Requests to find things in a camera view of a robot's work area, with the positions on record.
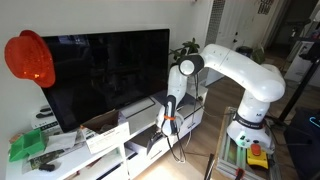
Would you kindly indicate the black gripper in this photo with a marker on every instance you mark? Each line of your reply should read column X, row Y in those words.
column 160, row 136

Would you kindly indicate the grey box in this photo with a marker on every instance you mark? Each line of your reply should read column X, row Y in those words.
column 146, row 140

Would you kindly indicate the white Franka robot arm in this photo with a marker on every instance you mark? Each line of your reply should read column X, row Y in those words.
column 250, row 73

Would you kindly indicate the navy Universal Thread box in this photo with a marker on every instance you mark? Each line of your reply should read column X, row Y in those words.
column 160, row 96

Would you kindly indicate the printed white cardboard box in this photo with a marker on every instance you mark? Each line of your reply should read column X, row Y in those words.
column 106, row 136

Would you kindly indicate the yellow emergency stop box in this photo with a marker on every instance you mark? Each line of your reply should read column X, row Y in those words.
column 257, row 156

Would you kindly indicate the white electronics box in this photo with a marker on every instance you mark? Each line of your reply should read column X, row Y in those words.
column 46, row 123

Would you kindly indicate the black flat screen TV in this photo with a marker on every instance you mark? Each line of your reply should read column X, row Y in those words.
column 103, row 73

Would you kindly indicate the red black tool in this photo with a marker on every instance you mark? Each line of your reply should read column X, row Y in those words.
column 239, row 173

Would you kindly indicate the green leafy plant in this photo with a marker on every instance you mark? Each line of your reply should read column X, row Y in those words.
column 186, row 48

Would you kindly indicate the white TV stand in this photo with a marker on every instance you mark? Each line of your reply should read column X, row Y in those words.
column 66, row 163

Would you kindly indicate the white crumpled paper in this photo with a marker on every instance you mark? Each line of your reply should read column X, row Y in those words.
column 61, row 140

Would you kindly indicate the small black remote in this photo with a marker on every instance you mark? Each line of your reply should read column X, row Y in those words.
column 46, row 167

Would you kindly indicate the printed leaflet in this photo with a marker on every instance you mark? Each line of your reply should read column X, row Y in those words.
column 40, row 160

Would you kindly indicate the green plastic tray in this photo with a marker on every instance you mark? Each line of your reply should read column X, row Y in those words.
column 28, row 145

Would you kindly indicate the large black case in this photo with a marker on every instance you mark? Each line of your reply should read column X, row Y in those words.
column 303, row 143

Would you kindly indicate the black tripod stand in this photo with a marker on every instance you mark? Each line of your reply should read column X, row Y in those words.
column 300, row 90

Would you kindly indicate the orange hard hat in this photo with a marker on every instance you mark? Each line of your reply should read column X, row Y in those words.
column 30, row 58

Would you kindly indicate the flat white TV base plate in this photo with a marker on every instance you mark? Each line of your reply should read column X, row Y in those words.
column 140, row 106

